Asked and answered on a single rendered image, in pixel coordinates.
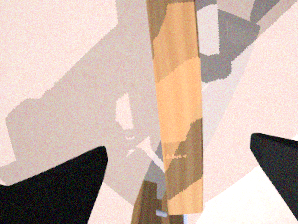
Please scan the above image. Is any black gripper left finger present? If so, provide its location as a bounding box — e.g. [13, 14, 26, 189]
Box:
[0, 147, 109, 224]

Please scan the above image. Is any light wooden board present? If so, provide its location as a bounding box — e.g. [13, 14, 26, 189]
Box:
[146, 0, 204, 224]

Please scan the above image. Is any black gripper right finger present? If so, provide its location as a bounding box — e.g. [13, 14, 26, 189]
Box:
[249, 132, 298, 221]

